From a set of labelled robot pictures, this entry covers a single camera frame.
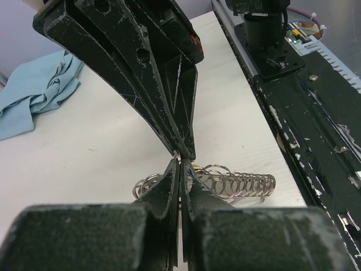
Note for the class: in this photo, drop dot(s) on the aluminium frame rail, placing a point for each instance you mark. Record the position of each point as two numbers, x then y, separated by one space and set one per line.
227 22

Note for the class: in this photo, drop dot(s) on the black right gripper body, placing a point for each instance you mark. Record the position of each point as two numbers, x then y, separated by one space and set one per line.
174 23

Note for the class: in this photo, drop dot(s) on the light blue cloth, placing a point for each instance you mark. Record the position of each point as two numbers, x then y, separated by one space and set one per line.
37 87

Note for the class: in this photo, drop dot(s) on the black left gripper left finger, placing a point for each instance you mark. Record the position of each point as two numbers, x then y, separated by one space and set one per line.
142 235

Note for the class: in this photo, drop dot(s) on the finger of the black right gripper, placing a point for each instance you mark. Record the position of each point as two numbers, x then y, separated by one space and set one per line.
167 78
64 24

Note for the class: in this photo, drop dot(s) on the light blue cable duct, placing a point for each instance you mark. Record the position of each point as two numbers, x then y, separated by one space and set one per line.
305 37

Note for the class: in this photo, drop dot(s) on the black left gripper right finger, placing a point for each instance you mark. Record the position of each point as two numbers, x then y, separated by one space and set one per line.
217 236

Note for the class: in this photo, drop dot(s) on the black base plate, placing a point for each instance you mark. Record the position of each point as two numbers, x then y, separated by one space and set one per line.
316 114

